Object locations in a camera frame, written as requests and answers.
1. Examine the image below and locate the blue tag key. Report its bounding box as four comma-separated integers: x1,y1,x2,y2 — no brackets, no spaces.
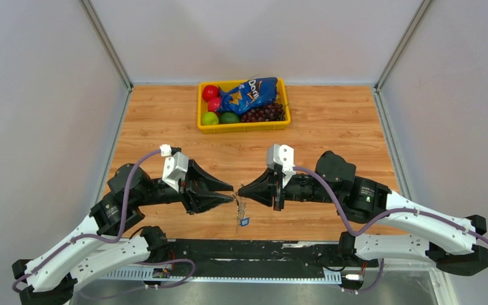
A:
239,217,250,227

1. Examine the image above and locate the silver metal key holder plate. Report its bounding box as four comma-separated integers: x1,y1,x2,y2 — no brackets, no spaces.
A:
232,182,248,233

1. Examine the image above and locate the light green apple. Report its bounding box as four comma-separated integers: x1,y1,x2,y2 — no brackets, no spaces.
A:
201,112,219,126

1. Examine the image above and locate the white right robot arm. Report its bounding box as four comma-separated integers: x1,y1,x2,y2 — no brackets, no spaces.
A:
238,146,488,276

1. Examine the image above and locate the blue Doritos chip bag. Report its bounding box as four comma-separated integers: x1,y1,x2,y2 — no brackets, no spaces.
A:
216,77,278,116

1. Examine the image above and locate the yellow plastic bin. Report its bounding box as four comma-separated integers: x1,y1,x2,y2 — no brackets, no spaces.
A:
197,78,291,133

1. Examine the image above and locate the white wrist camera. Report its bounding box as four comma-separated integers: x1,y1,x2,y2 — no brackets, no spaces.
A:
266,144,295,188
159,144,189,193

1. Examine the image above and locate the dark green lime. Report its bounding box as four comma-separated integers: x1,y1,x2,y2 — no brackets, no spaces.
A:
219,112,241,124

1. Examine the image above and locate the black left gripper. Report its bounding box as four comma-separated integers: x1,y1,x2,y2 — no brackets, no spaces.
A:
135,158,235,214

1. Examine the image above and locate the slotted aluminium cable duct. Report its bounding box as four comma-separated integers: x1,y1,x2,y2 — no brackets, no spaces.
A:
100,266,342,285

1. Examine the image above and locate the purple grape bunch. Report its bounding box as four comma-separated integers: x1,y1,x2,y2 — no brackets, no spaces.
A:
240,102,286,123

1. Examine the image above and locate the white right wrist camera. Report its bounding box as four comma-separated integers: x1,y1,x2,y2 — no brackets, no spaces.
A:
266,144,295,188

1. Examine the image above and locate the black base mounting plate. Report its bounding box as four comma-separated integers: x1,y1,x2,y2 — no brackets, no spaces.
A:
147,239,363,278

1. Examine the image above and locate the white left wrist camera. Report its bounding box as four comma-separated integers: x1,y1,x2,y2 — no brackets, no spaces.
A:
159,144,189,193

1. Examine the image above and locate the pink red apple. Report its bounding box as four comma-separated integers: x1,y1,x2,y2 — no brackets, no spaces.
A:
207,97,222,112

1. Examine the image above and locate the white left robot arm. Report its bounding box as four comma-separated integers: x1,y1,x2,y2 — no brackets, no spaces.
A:
12,154,233,304

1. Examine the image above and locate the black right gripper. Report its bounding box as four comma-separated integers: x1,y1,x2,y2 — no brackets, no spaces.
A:
238,166,339,212

